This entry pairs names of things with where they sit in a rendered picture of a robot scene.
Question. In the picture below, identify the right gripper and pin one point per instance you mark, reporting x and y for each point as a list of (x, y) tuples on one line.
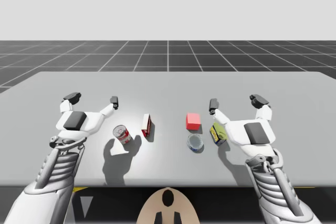
[(249, 133)]

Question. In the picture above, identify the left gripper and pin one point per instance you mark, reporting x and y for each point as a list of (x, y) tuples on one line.
[(78, 123)]

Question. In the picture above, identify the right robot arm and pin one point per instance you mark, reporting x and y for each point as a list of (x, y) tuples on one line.
[(278, 182)]

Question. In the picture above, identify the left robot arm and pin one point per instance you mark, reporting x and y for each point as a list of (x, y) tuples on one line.
[(50, 179)]

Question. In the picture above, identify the pink cube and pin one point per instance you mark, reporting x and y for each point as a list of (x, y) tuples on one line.
[(193, 121)]

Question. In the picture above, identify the green and blue rectangular can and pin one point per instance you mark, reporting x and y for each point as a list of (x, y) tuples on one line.
[(218, 134)]

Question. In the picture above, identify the red and white can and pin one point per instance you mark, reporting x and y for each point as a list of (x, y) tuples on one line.
[(122, 134)]

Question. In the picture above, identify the blue flat can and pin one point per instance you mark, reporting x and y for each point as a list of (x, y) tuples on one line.
[(195, 142)]

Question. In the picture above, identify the red and white carton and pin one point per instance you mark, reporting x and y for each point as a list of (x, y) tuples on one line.
[(147, 124)]

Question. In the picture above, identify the tan robot part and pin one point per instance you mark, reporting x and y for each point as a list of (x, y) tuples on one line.
[(168, 205)]

